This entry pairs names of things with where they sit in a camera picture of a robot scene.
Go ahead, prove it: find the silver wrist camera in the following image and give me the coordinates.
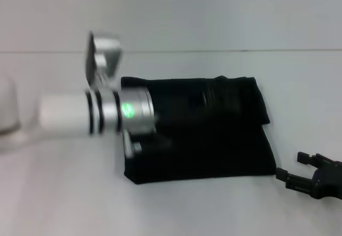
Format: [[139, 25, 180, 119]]
[[84, 31, 126, 92]]

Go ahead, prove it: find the dark red cable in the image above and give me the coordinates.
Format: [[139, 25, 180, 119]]
[[122, 129, 143, 159]]

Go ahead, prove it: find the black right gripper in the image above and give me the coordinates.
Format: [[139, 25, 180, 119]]
[[275, 151, 342, 201]]

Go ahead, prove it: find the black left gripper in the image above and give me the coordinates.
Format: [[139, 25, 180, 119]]
[[149, 86, 212, 126]]

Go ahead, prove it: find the black FREE print t-shirt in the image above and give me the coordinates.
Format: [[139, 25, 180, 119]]
[[120, 75, 277, 186]]

